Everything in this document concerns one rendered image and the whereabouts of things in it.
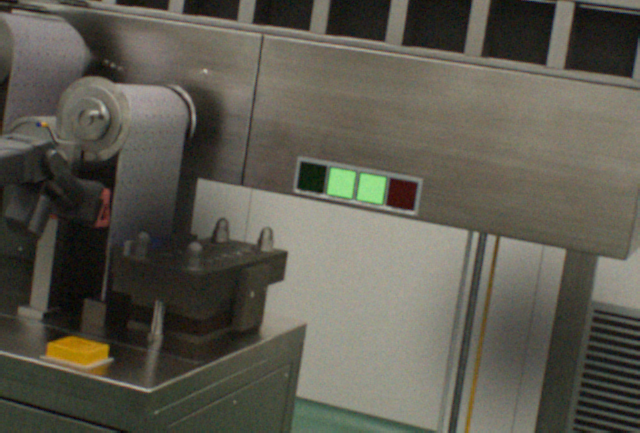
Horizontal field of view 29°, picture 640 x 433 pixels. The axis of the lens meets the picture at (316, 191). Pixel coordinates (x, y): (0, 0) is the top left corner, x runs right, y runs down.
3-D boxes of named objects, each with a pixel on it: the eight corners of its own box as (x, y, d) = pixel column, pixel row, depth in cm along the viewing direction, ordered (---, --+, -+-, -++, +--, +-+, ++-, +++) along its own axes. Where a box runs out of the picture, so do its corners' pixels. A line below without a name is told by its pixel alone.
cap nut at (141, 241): (125, 256, 210) (129, 231, 210) (135, 254, 214) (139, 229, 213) (144, 261, 209) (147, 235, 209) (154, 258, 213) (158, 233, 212)
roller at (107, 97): (58, 146, 216) (66, 81, 215) (129, 143, 240) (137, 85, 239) (115, 157, 212) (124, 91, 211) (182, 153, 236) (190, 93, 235)
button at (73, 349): (45, 357, 189) (47, 342, 188) (69, 349, 195) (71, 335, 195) (84, 368, 186) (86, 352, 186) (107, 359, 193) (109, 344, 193)
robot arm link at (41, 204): (55, 146, 183) (5, 135, 185) (26, 216, 179) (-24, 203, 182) (83, 178, 194) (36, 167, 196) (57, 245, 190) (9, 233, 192)
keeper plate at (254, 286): (231, 329, 221) (239, 269, 220) (253, 320, 231) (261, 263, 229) (243, 332, 220) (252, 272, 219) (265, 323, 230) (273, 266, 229)
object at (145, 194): (106, 254, 215) (119, 150, 213) (167, 242, 237) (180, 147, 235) (108, 255, 215) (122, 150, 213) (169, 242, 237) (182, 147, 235)
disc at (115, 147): (50, 154, 217) (61, 70, 215) (52, 154, 218) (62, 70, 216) (124, 168, 212) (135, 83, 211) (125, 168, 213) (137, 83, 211)
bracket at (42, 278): (16, 314, 213) (37, 139, 210) (36, 308, 219) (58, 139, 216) (40, 320, 212) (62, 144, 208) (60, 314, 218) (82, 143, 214)
